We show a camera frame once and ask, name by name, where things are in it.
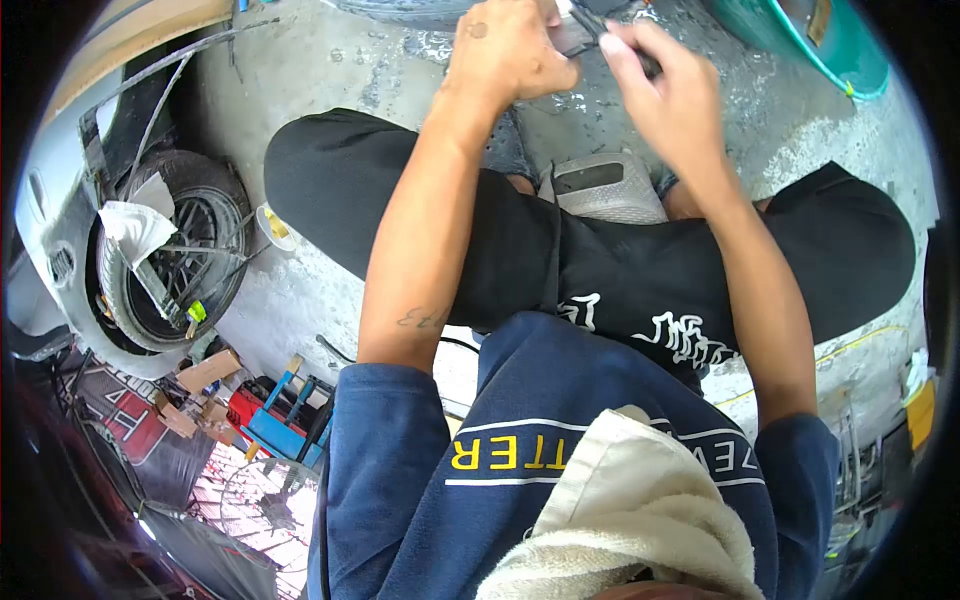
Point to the person's left hand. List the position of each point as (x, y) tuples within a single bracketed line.
[(502, 52)]

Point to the person's right hand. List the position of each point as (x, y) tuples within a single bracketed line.
[(675, 105)]

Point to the person's left fingers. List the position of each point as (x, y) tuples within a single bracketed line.
[(546, 13)]

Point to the person's right fingers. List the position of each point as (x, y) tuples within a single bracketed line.
[(667, 49)]

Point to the person's left thumb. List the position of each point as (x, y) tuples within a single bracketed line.
[(561, 73)]

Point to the person's right thumb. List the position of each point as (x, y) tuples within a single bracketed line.
[(616, 60)]

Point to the grey rubber strip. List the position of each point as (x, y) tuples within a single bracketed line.
[(574, 36)]

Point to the black hand tool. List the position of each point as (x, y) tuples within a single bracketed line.
[(592, 21)]

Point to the black tyre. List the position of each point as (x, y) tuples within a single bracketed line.
[(405, 9)]

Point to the teal plastic basin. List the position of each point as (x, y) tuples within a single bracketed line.
[(817, 37)]

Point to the person's legs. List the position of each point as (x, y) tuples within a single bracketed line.
[(637, 262)]

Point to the small white bowl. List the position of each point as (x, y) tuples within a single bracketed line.
[(274, 226)]

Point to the brown cardboard sheet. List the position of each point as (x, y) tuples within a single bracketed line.
[(142, 34)]

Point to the white cloth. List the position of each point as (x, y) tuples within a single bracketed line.
[(139, 221)]

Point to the red box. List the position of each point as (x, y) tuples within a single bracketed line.
[(251, 405)]

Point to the brown cardboard box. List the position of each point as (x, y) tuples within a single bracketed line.
[(208, 371)]

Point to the red and black banner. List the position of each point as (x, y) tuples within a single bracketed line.
[(131, 424)]

